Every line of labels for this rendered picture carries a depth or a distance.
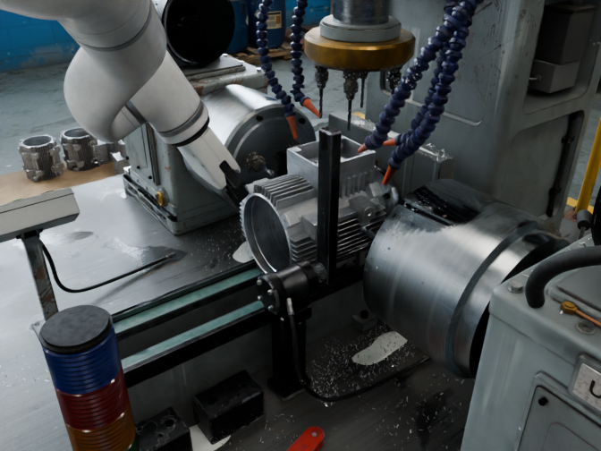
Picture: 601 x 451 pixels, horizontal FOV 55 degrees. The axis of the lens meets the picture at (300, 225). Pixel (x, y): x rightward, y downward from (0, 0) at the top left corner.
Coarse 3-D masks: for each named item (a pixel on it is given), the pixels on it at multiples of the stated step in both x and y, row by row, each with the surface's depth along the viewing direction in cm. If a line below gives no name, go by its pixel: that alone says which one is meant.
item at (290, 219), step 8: (248, 184) 101; (368, 184) 101; (376, 184) 102; (368, 192) 102; (376, 192) 101; (280, 216) 94; (288, 216) 92; (296, 216) 93; (288, 224) 92; (296, 224) 93; (248, 248) 108
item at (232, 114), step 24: (216, 96) 123; (240, 96) 121; (264, 96) 122; (216, 120) 117; (240, 120) 113; (264, 120) 116; (240, 144) 114; (264, 144) 118; (288, 144) 121; (240, 168) 117; (216, 192) 121
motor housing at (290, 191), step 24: (264, 192) 97; (288, 192) 95; (312, 192) 97; (360, 192) 102; (240, 216) 107; (264, 216) 108; (384, 216) 103; (264, 240) 108; (288, 240) 94; (312, 240) 94; (360, 240) 101; (264, 264) 106; (288, 264) 106; (312, 264) 96; (336, 264) 101
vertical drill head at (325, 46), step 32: (352, 0) 88; (384, 0) 88; (320, 32) 93; (352, 32) 88; (384, 32) 88; (320, 64) 91; (352, 64) 88; (384, 64) 88; (320, 96) 99; (352, 96) 93
